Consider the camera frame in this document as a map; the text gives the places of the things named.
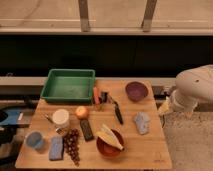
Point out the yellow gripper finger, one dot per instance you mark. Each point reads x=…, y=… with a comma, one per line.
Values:
x=164, y=108

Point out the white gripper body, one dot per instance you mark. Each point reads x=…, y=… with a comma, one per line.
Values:
x=180, y=102

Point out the red yellow apple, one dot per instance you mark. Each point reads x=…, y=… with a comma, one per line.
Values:
x=82, y=112

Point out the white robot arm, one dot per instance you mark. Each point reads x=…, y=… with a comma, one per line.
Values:
x=192, y=86

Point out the crumpled blue cloth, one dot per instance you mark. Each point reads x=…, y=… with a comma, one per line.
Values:
x=142, y=121

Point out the purple bowl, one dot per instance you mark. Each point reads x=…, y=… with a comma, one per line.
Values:
x=136, y=91

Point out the yellow corn cob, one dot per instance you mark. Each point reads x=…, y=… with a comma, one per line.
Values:
x=107, y=135

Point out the orange carrot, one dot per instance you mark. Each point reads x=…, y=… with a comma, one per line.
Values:
x=96, y=96

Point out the orange bowl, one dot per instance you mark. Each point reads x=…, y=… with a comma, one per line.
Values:
x=107, y=150

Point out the black rectangular remote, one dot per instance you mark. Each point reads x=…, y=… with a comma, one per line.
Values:
x=86, y=130

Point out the bunch of dark grapes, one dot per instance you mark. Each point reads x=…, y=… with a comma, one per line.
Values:
x=71, y=145

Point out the green plastic tray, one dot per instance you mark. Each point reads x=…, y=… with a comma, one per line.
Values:
x=69, y=85

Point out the white lidded jar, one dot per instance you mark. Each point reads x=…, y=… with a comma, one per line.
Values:
x=61, y=118

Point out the blue sponge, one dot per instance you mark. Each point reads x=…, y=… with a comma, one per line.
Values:
x=56, y=149

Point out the small metal utensil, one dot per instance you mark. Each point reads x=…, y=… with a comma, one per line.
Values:
x=48, y=118

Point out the blue plastic cup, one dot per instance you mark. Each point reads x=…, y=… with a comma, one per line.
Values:
x=35, y=140

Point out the blue black equipment at left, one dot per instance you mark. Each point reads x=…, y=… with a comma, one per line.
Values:
x=12, y=118

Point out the black handled knife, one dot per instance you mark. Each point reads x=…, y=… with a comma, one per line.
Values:
x=117, y=110

